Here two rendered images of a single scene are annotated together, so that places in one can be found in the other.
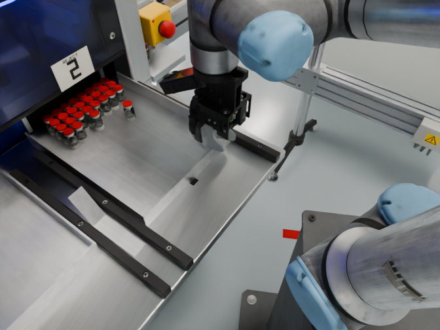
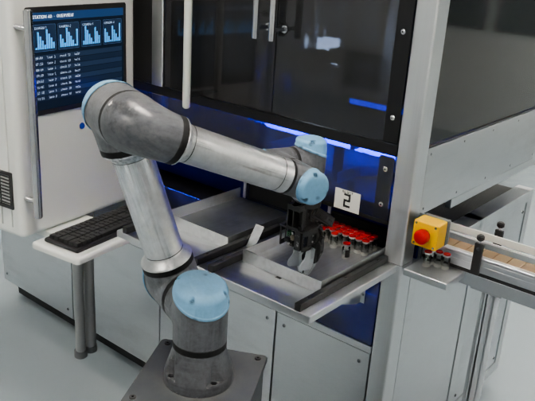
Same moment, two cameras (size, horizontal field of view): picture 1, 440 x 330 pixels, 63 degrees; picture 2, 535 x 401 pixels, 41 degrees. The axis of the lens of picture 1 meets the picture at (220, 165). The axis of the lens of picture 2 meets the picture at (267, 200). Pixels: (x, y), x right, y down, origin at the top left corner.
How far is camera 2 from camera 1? 168 cm
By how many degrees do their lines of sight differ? 76
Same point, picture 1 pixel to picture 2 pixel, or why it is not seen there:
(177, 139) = (321, 273)
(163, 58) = (434, 273)
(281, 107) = not seen: outside the picture
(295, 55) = not seen: hidden behind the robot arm
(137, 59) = (394, 239)
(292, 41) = not seen: hidden behind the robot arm
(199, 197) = (263, 278)
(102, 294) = (201, 249)
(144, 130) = (331, 262)
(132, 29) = (398, 214)
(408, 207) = (204, 278)
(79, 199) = (257, 230)
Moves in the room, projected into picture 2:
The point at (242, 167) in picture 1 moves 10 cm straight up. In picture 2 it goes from (290, 296) to (294, 258)
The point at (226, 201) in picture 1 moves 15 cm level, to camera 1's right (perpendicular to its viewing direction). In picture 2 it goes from (259, 287) to (253, 317)
